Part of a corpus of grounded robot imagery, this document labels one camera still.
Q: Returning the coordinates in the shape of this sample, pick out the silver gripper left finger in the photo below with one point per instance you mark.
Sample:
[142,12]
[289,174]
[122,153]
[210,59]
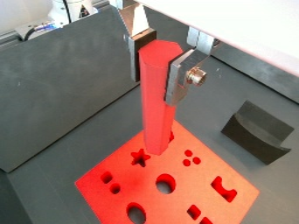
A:
[138,32]

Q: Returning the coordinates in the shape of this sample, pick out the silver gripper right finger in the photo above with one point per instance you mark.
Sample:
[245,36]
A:
[186,70]

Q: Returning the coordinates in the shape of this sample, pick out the red hexagonal peg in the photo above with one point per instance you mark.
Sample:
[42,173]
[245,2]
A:
[155,56]

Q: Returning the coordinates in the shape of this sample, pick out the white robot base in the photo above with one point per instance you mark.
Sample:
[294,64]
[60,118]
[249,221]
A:
[67,11]

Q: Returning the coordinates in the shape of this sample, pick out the dark grey curved block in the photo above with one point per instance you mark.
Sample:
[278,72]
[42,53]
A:
[258,132]

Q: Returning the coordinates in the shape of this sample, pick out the red shape insertion board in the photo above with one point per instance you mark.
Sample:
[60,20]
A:
[183,187]

